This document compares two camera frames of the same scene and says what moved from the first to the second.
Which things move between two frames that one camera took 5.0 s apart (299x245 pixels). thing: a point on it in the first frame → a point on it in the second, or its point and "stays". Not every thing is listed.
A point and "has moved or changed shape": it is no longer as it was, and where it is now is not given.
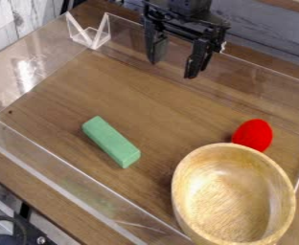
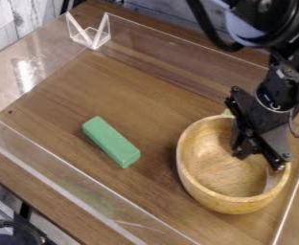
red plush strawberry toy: [255, 132] has moved or changed shape
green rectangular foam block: [117, 145] stays
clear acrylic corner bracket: [86, 35] stays
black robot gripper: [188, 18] → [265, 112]
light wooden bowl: [233, 196] has moved or changed shape
